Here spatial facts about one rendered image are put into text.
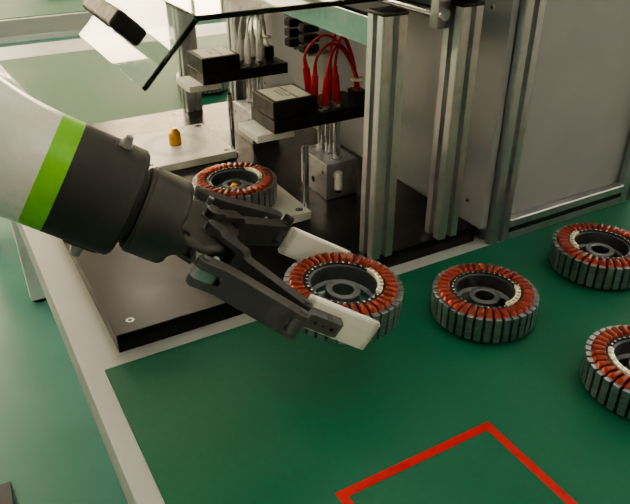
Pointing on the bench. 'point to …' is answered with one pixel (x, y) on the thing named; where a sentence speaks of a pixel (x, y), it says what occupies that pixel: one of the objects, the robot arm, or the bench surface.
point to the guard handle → (116, 19)
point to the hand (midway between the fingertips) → (339, 290)
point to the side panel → (571, 113)
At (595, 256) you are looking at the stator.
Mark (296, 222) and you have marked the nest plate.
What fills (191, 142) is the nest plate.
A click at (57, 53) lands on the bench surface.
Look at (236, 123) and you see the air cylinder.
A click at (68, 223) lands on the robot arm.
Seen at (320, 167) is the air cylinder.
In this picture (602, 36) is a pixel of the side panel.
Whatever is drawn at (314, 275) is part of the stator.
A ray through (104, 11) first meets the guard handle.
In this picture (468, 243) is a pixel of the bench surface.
